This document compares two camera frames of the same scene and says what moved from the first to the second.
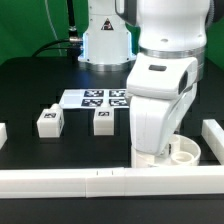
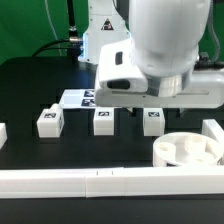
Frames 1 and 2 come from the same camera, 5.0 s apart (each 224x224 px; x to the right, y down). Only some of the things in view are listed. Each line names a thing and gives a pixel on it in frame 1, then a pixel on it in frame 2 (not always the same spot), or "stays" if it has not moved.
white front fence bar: (111, 182) stays
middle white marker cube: (103, 122) stays
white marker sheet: (113, 98) stays
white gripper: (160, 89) → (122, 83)
